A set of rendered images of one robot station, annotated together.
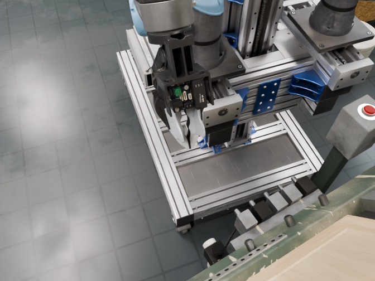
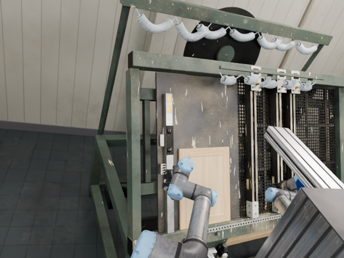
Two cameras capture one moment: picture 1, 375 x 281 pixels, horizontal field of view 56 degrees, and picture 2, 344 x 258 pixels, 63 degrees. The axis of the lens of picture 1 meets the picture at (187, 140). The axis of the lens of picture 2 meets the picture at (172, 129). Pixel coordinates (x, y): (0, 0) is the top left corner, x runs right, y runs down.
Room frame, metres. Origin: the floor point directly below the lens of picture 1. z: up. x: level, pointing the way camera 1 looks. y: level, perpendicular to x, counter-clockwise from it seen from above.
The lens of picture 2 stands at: (1.76, -0.73, 2.44)
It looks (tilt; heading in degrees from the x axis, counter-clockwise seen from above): 30 degrees down; 179
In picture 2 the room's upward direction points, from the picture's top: 16 degrees clockwise
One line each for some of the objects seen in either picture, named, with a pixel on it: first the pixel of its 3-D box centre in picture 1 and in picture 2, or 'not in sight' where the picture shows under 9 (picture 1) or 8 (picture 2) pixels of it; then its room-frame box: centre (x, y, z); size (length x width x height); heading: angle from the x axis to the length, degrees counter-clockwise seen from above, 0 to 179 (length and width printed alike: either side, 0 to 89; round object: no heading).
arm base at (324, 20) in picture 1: (335, 10); not in sight; (1.07, -0.51, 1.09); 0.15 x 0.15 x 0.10
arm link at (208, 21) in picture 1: (201, 10); not in sight; (0.90, -0.04, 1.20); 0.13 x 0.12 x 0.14; 96
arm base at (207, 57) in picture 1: (201, 42); not in sight; (0.90, -0.05, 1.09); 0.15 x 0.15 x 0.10
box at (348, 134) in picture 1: (357, 127); not in sight; (0.75, -0.60, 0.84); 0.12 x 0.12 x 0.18; 30
